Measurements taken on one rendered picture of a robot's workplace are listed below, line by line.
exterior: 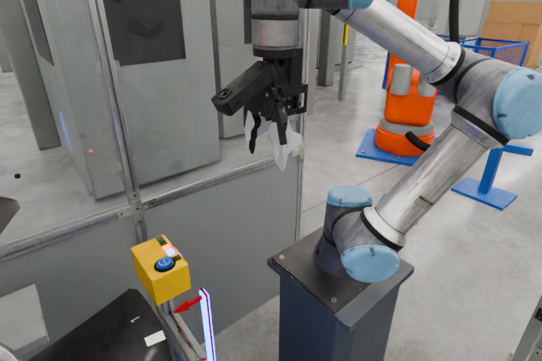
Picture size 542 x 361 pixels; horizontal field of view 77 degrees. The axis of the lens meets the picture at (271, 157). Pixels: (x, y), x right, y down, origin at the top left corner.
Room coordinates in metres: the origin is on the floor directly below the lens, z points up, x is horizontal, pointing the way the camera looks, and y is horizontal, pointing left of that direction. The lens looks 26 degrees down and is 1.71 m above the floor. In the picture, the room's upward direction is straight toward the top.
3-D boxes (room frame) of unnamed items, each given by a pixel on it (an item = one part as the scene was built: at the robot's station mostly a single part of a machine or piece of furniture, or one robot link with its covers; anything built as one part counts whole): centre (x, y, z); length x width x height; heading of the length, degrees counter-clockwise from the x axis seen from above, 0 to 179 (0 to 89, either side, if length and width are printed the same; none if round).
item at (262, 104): (0.60, -0.01, 1.57); 0.09 x 0.08 x 0.12; 129
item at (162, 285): (0.73, 0.31, 1.02); 0.16 x 0.10 x 0.11; 39
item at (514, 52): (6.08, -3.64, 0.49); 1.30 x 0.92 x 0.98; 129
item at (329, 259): (0.77, -0.20, 1.07); 0.15 x 0.15 x 0.10
